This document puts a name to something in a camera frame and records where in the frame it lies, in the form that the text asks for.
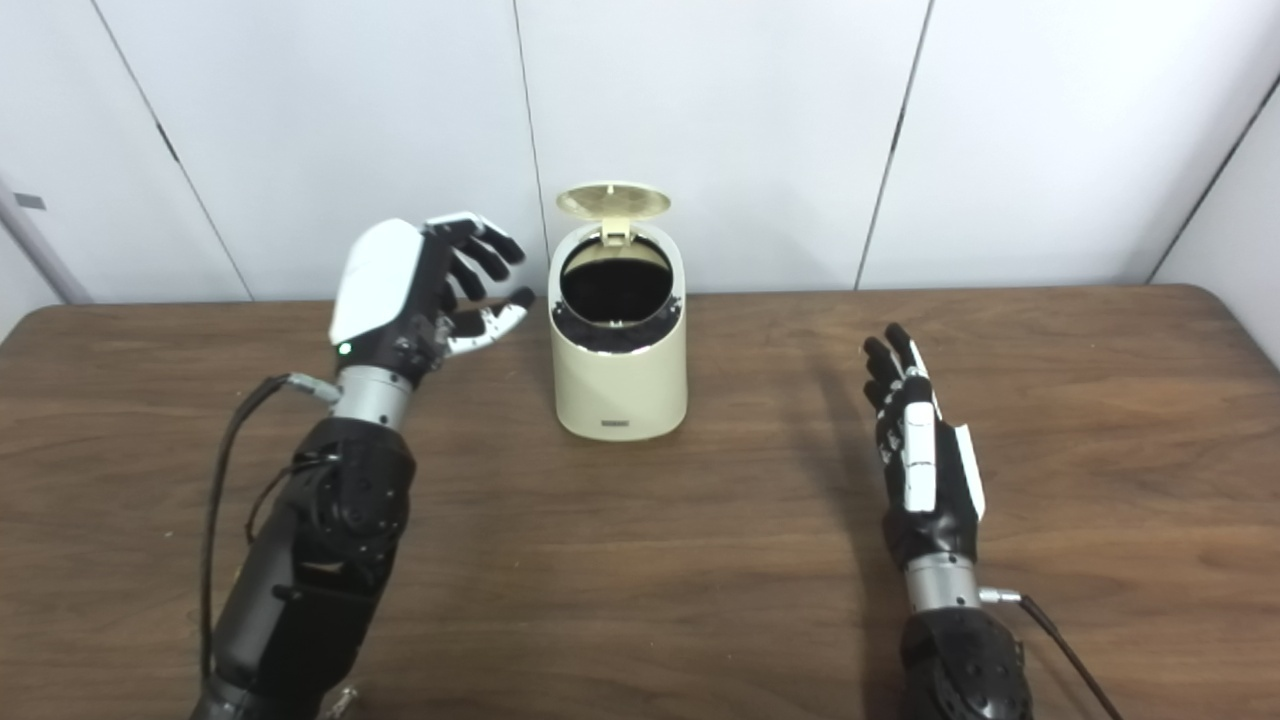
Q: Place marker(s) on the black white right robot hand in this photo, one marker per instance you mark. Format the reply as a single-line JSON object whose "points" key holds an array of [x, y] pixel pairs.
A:
{"points": [[925, 480]]}

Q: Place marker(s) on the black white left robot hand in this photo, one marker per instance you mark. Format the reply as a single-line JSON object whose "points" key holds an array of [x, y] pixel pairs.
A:
{"points": [[385, 285]]}

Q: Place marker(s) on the small gray wall tag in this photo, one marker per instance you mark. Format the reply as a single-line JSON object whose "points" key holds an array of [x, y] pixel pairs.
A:
{"points": [[30, 201]]}

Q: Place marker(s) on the gray wall post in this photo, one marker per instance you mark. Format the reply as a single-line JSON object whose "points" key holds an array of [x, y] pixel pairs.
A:
{"points": [[35, 250]]}

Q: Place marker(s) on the cream-colored lidded bin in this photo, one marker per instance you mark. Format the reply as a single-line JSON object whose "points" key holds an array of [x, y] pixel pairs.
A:
{"points": [[620, 395]]}

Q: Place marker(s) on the black bin liner bag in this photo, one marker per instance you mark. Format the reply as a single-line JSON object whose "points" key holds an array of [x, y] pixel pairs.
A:
{"points": [[615, 290]]}

